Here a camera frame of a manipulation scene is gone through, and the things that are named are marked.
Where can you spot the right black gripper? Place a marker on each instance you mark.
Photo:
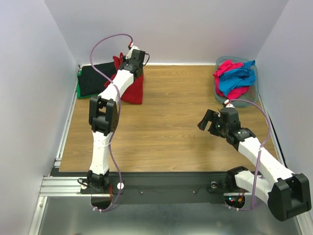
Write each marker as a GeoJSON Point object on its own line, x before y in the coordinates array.
{"type": "Point", "coordinates": [214, 123]}

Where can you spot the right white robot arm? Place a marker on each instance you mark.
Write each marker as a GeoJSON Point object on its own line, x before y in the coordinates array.
{"type": "Point", "coordinates": [286, 193]}

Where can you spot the grey plastic basket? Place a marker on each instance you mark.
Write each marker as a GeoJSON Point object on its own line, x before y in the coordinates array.
{"type": "Point", "coordinates": [252, 94]}

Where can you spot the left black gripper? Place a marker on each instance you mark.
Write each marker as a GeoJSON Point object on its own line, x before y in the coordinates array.
{"type": "Point", "coordinates": [126, 61]}

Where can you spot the aluminium frame rail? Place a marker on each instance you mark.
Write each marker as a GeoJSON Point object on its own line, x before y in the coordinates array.
{"type": "Point", "coordinates": [60, 186]}

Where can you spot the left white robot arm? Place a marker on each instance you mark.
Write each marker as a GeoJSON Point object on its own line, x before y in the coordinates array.
{"type": "Point", "coordinates": [104, 117]}

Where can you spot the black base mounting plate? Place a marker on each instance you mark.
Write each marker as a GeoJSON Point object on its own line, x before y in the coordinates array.
{"type": "Point", "coordinates": [171, 187]}

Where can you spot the folded green t-shirt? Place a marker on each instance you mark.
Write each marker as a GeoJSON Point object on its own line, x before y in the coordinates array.
{"type": "Point", "coordinates": [86, 86]}

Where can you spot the red t-shirt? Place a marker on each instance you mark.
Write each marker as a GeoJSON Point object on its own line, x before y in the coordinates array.
{"type": "Point", "coordinates": [134, 93]}

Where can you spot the blue t-shirt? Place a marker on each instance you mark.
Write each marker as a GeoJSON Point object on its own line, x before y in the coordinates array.
{"type": "Point", "coordinates": [243, 76]}

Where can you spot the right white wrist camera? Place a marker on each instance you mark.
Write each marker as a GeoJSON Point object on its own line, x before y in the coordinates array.
{"type": "Point", "coordinates": [228, 104]}

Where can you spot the pink t-shirt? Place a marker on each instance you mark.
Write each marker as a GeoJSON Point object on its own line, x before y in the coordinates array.
{"type": "Point", "coordinates": [225, 67]}

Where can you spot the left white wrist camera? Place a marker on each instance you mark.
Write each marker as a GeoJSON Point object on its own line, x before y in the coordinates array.
{"type": "Point", "coordinates": [131, 48]}

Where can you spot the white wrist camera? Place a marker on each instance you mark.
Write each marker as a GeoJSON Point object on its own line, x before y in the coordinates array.
{"type": "Point", "coordinates": [131, 48]}
{"type": "Point", "coordinates": [228, 104]}

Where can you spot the folded black t-shirt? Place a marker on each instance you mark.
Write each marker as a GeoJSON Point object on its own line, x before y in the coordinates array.
{"type": "Point", "coordinates": [106, 68]}

